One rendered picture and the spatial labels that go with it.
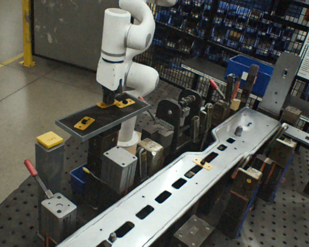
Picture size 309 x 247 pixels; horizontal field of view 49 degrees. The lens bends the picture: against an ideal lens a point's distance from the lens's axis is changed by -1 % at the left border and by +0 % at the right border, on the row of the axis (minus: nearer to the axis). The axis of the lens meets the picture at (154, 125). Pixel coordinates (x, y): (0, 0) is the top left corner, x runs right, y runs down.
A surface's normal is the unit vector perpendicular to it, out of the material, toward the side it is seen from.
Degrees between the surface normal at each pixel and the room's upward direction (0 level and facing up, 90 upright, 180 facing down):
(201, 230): 0
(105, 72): 90
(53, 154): 90
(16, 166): 0
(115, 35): 89
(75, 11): 89
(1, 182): 0
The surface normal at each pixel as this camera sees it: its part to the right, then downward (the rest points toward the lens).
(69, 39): -0.30, 0.50
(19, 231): 0.17, -0.84
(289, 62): -0.60, 0.33
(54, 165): 0.78, 0.44
